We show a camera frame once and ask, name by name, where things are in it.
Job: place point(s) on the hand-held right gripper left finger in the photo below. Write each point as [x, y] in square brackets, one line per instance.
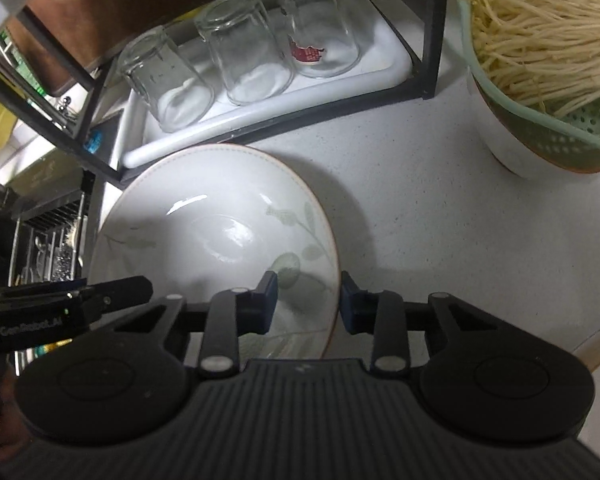
[271, 300]

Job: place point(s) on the pale bean sprouts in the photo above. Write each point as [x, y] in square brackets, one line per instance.
[535, 40]

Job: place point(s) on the white plate with leaf print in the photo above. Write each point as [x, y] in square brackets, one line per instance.
[205, 230]

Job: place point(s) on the clear drinking glass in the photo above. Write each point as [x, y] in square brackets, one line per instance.
[245, 55]
[165, 85]

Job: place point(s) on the green plastic colander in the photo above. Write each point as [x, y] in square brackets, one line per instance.
[580, 135]

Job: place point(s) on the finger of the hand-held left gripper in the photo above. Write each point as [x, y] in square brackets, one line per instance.
[125, 290]

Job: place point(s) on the metal cutlery basket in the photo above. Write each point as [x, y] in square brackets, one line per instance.
[45, 250]

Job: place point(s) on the black metal rack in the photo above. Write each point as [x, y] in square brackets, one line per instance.
[430, 35]

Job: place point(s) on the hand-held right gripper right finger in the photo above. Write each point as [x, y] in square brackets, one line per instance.
[347, 305]

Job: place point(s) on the clear glass with red print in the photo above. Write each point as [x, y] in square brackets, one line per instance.
[320, 35]

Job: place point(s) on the white bowl under colander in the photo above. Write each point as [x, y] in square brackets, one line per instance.
[505, 145]

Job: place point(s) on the white drip tray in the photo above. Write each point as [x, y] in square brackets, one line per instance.
[380, 67]

